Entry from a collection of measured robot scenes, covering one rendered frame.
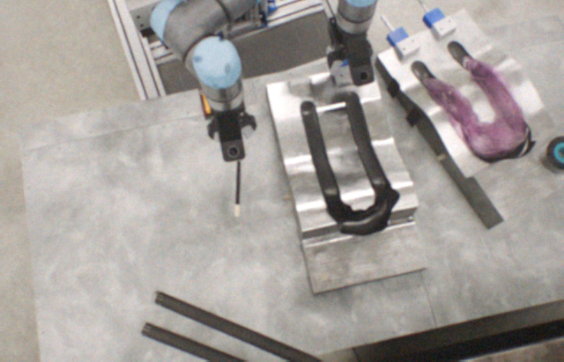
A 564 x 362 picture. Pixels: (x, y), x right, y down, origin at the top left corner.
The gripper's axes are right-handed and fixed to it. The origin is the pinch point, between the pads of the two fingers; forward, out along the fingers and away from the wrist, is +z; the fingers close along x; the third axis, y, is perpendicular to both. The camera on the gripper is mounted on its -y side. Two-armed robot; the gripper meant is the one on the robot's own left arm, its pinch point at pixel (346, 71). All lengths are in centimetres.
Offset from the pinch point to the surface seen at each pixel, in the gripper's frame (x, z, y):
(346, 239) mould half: 9.1, 5.1, -38.0
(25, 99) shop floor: 109, 91, 58
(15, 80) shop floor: 112, 91, 67
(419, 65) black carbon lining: -19.3, 6.1, 0.5
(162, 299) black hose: 52, 8, -42
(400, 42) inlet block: -15.5, 3.0, 6.1
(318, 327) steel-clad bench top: 20, 11, -55
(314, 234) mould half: 16.3, 2.4, -35.9
